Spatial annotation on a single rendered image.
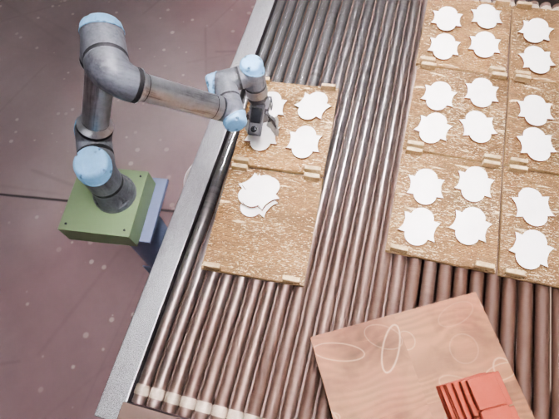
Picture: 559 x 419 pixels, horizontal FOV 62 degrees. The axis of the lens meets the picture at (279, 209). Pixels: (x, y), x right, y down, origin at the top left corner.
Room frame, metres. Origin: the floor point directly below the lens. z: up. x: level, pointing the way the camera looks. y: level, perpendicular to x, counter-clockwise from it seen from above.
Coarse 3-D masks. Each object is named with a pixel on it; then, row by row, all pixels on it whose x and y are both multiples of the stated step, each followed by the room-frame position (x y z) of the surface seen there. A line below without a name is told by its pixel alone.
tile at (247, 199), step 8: (248, 184) 0.85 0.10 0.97; (256, 184) 0.84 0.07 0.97; (264, 184) 0.84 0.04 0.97; (272, 184) 0.83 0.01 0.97; (248, 192) 0.81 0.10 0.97; (256, 192) 0.81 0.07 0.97; (264, 192) 0.80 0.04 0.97; (272, 192) 0.80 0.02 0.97; (248, 200) 0.78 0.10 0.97; (256, 200) 0.78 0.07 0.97; (264, 200) 0.77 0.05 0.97; (272, 200) 0.77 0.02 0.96
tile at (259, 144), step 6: (264, 126) 1.10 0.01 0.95; (264, 132) 1.07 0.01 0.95; (270, 132) 1.07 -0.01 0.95; (246, 138) 1.06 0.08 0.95; (252, 138) 1.06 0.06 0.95; (258, 138) 1.05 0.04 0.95; (264, 138) 1.05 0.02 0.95; (270, 138) 1.04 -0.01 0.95; (252, 144) 1.03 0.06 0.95; (258, 144) 1.03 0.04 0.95; (264, 144) 1.02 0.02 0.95; (270, 144) 1.02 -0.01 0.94; (258, 150) 1.00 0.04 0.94; (264, 150) 1.00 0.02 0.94
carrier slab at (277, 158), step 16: (288, 96) 1.24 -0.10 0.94; (336, 96) 1.20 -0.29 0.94; (288, 112) 1.16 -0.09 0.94; (288, 128) 1.09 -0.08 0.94; (320, 128) 1.06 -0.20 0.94; (240, 144) 1.05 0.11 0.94; (288, 144) 1.01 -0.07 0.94; (320, 144) 0.99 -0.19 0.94; (256, 160) 0.96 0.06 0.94; (272, 160) 0.95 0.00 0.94; (288, 160) 0.94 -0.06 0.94; (304, 160) 0.93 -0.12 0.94; (320, 160) 0.92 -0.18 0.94; (320, 176) 0.86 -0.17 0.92
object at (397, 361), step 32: (384, 320) 0.29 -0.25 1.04; (416, 320) 0.27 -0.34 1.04; (448, 320) 0.26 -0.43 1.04; (480, 320) 0.24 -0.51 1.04; (320, 352) 0.22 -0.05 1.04; (352, 352) 0.21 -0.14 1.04; (384, 352) 0.20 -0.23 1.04; (416, 352) 0.18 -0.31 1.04; (448, 352) 0.17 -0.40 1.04; (480, 352) 0.16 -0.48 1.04; (352, 384) 0.13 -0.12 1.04; (384, 384) 0.12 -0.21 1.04; (416, 384) 0.10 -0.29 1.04; (512, 384) 0.07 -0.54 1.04; (352, 416) 0.05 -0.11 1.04; (384, 416) 0.04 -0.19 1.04; (416, 416) 0.03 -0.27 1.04
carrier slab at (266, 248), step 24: (288, 192) 0.81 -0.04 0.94; (312, 192) 0.79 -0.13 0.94; (216, 216) 0.76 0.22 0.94; (240, 216) 0.74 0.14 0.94; (288, 216) 0.71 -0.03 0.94; (312, 216) 0.70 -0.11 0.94; (216, 240) 0.66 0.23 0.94; (240, 240) 0.65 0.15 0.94; (264, 240) 0.64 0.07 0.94; (288, 240) 0.62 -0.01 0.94; (240, 264) 0.56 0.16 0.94; (264, 264) 0.55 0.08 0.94; (288, 264) 0.54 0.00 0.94
